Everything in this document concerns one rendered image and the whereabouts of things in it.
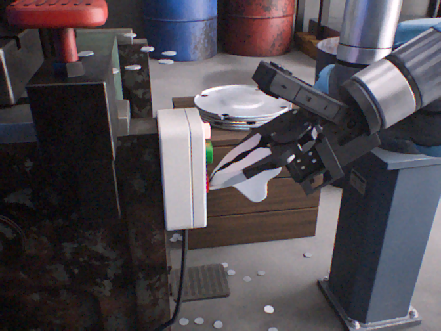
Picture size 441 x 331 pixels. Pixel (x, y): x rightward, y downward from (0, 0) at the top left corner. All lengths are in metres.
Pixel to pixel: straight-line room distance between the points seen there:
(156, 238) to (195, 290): 0.40
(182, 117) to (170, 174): 0.07
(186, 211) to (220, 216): 0.74
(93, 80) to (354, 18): 0.41
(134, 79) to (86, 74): 0.57
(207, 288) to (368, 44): 0.57
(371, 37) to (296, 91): 0.20
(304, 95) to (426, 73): 0.14
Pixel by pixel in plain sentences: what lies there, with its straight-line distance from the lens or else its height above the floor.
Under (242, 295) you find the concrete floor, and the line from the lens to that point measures 1.15.
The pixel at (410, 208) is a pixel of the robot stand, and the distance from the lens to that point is 0.94.
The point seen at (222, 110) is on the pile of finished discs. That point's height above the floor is 0.39.
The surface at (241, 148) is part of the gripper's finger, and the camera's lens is 0.54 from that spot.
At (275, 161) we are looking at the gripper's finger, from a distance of 0.49.
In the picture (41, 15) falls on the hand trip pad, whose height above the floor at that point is 0.75.
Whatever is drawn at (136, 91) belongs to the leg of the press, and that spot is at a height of 0.52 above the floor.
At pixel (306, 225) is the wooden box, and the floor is 0.05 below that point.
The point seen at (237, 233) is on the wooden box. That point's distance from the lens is 1.29.
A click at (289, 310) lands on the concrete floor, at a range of 1.13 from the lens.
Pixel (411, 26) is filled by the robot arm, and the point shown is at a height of 0.67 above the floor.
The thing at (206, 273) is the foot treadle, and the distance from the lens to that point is 0.97.
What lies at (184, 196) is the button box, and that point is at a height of 0.54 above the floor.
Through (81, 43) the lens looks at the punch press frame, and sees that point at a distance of 0.83.
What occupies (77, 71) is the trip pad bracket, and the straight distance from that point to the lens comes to 0.38.
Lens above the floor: 0.80
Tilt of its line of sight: 28 degrees down
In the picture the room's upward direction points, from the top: straight up
